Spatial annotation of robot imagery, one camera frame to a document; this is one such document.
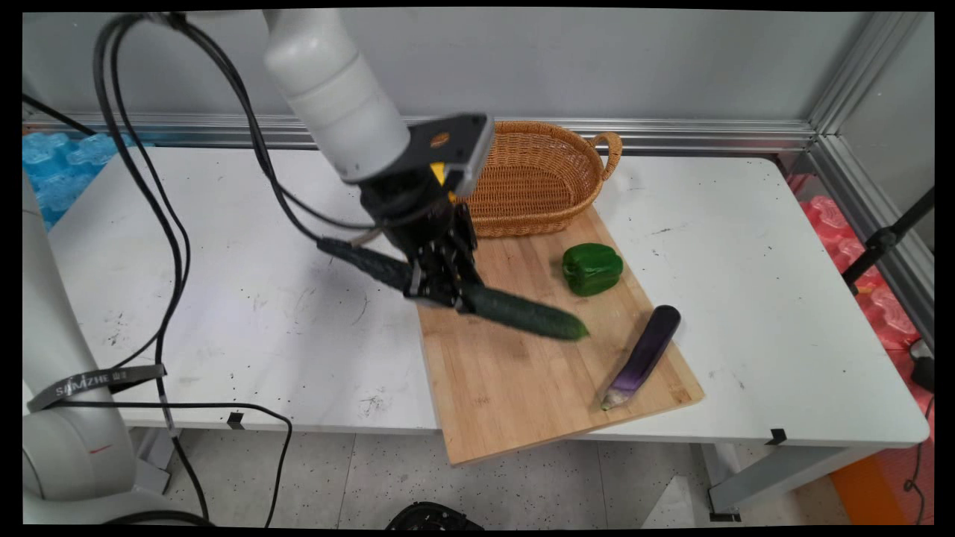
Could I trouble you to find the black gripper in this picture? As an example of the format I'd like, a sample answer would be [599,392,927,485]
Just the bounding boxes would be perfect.
[360,175,483,311]

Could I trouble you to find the dark green cucumber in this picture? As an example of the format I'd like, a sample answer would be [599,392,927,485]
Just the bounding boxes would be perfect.
[317,237,591,343]

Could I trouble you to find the oval wicker basket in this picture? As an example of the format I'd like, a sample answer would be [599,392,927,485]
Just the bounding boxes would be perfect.
[455,121,624,239]

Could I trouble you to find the bamboo cutting board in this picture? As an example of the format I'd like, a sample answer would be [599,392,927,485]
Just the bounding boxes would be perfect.
[416,204,707,468]

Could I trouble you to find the green bell pepper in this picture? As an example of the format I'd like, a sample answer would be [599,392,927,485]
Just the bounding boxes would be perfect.
[561,242,625,298]

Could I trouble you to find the purple eggplant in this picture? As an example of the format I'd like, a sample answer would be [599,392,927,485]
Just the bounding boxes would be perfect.
[600,304,683,412]

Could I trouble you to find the black round floor object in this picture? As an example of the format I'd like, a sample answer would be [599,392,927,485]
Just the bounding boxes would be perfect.
[386,501,485,531]

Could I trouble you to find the grey table leg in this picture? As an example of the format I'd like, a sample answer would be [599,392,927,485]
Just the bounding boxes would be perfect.
[700,443,890,523]

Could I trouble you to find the blue bubble packaging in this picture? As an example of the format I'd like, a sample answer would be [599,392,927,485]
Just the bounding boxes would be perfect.
[22,130,144,229]

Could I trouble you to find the black tripod stand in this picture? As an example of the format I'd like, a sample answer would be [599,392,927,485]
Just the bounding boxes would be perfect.
[842,186,935,293]

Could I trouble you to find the red bubble packaging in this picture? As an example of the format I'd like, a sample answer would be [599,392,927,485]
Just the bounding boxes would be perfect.
[787,175,935,478]

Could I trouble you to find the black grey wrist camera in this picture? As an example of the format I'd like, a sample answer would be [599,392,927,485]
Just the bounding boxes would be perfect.
[407,113,496,199]

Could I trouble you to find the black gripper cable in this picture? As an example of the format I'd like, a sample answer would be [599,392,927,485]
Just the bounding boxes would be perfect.
[168,13,419,233]

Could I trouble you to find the thin black floor cable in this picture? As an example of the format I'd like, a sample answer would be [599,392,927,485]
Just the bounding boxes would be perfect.
[30,401,294,528]

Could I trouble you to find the aluminium enclosure frame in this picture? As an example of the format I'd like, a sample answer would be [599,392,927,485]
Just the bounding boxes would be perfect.
[22,11,935,351]

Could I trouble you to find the thick black cable bundle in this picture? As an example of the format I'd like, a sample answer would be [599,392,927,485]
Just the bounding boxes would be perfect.
[91,12,213,523]

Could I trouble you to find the grey printed velcro strap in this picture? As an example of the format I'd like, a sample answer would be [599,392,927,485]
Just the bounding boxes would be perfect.
[27,363,167,413]

